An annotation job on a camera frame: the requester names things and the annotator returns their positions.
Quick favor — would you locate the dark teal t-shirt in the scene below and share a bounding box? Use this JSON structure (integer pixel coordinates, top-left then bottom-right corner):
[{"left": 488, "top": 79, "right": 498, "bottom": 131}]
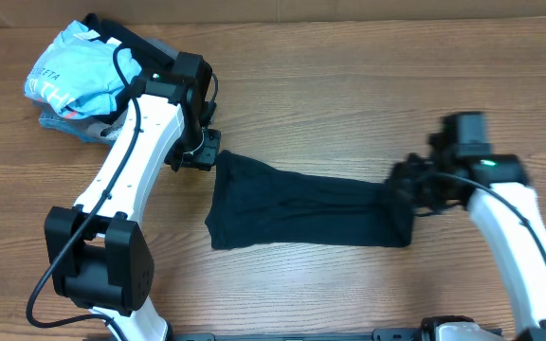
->
[{"left": 205, "top": 151, "right": 414, "bottom": 250}]

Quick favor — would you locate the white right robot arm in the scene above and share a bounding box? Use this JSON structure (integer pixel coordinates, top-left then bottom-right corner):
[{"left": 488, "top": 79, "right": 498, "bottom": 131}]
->
[{"left": 386, "top": 112, "right": 546, "bottom": 340}]

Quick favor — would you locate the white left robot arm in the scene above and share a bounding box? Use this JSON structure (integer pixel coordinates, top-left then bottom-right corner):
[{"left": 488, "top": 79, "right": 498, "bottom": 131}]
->
[{"left": 26, "top": 52, "right": 221, "bottom": 340}]

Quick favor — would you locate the grey folded garment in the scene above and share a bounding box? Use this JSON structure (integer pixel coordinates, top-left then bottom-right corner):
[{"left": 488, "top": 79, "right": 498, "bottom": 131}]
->
[{"left": 79, "top": 38, "right": 178, "bottom": 144}]

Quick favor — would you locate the black folded garment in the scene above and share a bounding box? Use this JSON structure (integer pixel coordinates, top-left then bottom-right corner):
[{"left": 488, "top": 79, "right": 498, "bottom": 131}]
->
[{"left": 74, "top": 13, "right": 177, "bottom": 124}]

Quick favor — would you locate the blue denim garment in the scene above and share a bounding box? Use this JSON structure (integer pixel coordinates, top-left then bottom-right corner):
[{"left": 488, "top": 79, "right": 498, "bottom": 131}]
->
[{"left": 39, "top": 106, "right": 117, "bottom": 144}]

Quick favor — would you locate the light blue printed shirt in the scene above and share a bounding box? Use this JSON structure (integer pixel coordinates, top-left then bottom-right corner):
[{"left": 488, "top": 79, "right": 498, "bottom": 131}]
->
[{"left": 24, "top": 21, "right": 141, "bottom": 119}]

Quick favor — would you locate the brown cardboard back panel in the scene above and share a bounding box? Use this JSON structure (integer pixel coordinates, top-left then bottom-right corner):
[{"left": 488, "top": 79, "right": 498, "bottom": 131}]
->
[{"left": 0, "top": 0, "right": 546, "bottom": 27}]

